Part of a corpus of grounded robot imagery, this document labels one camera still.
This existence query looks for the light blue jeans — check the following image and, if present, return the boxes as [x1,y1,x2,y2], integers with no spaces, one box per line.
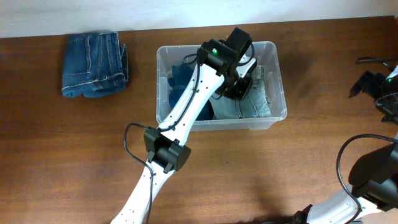
[210,65,271,119]

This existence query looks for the dark blue garment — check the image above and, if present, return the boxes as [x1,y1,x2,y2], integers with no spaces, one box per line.
[167,64,214,121]

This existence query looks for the dark blue jeans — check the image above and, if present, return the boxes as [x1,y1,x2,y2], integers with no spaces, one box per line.
[61,32,129,98]

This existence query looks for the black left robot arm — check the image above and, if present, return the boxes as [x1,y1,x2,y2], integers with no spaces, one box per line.
[111,27,257,224]

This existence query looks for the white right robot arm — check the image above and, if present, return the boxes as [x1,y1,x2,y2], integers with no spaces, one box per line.
[291,67,397,223]

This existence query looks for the clear plastic storage container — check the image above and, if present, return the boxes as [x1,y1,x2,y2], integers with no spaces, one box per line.
[156,41,287,131]

